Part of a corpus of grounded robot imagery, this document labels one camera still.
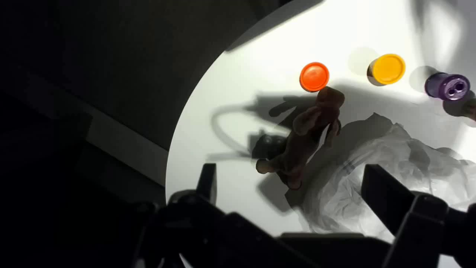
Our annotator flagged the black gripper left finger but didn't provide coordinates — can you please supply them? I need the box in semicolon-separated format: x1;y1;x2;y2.
132;162;319;268

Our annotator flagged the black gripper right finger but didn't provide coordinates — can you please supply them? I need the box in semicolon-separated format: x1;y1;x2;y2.
361;163;476;268

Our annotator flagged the dark purple dough tub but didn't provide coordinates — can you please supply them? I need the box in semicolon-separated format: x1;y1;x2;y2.
425;71;472;102

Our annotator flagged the yellow lid dough tub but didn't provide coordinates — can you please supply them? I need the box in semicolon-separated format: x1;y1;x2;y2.
367;52;408;86

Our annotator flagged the orange lid dough tub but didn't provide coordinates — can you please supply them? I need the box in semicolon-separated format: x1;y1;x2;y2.
300;61;331;94

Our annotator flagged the clear plastic bag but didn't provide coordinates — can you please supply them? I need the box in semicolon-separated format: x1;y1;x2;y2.
288;111;476;235

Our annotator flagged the brown plush moose toy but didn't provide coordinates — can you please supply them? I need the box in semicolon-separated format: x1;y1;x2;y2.
255;86;347;190

